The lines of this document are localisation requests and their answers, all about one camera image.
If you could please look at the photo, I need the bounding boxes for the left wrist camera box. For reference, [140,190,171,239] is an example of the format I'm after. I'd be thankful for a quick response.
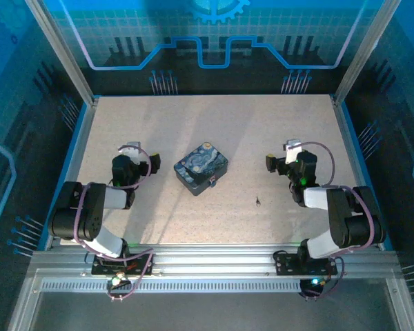
[126,140,143,163]

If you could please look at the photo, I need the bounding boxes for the right aluminium frame post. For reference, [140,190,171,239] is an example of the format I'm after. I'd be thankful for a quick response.
[332,0,403,105]

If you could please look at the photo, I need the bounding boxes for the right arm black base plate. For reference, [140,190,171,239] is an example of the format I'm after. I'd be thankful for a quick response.
[273,250,339,277]

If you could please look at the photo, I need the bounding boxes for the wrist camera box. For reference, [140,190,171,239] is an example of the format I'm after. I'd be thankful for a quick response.
[284,139,304,165]
[126,140,143,163]

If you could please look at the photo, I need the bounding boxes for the left aluminium frame post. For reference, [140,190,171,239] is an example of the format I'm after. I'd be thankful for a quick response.
[23,0,99,105]

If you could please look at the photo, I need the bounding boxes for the right aluminium side rail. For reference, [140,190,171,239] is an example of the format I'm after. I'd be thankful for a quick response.
[331,95,384,250]

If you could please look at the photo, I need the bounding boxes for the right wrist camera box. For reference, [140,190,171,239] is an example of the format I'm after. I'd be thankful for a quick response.
[284,139,304,165]

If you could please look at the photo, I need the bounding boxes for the left aluminium side rail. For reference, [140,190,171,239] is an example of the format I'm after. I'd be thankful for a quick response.
[43,96,100,250]

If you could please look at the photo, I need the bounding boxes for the aluminium side rail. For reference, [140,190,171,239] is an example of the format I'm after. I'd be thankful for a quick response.
[43,96,100,250]
[331,95,384,250]

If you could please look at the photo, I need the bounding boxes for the aluminium mounting rail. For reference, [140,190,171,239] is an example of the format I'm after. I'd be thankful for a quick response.
[30,243,401,277]

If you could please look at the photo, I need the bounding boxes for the aluminium frame post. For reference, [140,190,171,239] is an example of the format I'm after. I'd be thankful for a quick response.
[23,0,99,105]
[332,0,403,105]

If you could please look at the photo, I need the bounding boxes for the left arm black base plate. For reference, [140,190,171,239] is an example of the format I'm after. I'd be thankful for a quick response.
[90,253,155,277]

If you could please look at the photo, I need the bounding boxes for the slotted cable duct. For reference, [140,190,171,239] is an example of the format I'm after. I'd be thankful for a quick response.
[39,279,304,294]

